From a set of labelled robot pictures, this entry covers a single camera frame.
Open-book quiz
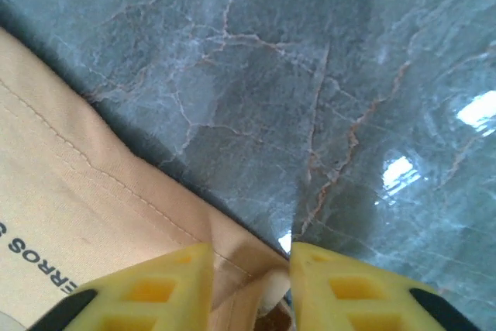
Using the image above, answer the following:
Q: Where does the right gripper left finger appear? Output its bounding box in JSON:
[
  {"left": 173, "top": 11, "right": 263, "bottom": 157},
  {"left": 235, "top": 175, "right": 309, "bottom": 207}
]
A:
[{"left": 22, "top": 242, "right": 215, "bottom": 331}]

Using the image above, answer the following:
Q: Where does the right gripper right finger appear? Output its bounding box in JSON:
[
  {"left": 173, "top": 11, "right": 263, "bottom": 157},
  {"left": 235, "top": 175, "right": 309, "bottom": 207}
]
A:
[{"left": 291, "top": 241, "right": 484, "bottom": 331}]

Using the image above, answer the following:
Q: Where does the tan t-shirt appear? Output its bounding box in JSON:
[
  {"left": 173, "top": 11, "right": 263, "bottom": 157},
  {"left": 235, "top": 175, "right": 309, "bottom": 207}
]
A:
[{"left": 0, "top": 26, "right": 294, "bottom": 331}]

